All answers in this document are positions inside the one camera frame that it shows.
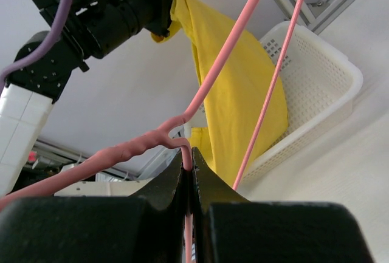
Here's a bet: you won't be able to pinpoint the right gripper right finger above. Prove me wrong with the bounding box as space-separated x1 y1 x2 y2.
192 148 373 262

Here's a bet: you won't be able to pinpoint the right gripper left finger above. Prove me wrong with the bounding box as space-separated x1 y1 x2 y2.
1 154 187 262

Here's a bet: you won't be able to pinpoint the pink wire hanger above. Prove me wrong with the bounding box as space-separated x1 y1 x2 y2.
1 0 303 262

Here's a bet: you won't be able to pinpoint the yellow trousers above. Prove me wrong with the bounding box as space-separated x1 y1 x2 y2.
170 0 274 185

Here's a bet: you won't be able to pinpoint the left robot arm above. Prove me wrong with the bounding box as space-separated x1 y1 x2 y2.
1 0 173 195

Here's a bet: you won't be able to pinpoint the white plastic basket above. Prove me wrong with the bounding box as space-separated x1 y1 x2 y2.
182 21 364 185

